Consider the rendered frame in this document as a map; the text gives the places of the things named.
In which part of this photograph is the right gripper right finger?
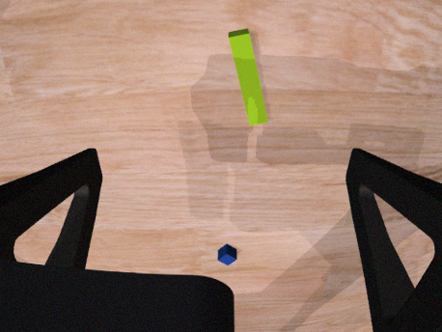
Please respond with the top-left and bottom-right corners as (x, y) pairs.
(345, 149), (442, 332)

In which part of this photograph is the lime green rod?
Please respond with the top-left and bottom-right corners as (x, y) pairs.
(229, 28), (268, 125)

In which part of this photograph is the small blue block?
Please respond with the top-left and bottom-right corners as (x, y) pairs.
(218, 244), (237, 265)

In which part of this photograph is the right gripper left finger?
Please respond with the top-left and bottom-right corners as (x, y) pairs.
(0, 149), (102, 269)

